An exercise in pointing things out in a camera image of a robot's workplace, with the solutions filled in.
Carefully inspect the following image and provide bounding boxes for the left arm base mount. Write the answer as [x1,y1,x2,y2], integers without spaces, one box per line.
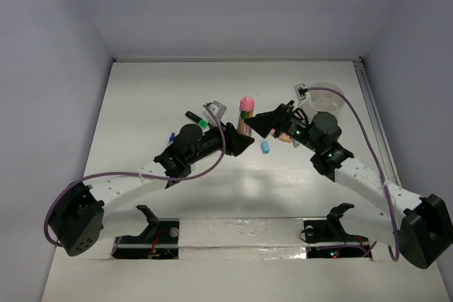
[111,204,180,260]

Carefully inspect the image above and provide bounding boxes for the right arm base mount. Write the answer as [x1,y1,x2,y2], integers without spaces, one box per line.
[299,203,374,260]

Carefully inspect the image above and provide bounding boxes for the clear blue capped pen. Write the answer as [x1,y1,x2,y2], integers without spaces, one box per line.
[168,132,176,146]

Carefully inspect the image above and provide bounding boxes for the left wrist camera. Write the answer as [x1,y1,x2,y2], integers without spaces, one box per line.
[203,100,227,120]

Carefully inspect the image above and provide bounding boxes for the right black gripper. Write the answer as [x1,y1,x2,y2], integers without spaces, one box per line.
[244,100,321,153]

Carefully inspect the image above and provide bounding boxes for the white round pen holder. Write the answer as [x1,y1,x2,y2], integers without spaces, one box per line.
[302,82,345,118]

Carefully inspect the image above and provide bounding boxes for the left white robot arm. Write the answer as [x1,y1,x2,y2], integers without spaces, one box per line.
[43,123,254,257]

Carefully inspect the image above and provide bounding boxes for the blue marker cap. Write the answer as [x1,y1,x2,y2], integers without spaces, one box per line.
[260,141,270,154]

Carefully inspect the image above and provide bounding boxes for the orange pastel highlighter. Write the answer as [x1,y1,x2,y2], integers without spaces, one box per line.
[273,133,292,143]

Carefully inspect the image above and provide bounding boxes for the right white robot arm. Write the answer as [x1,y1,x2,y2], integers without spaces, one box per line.
[244,103,452,269]

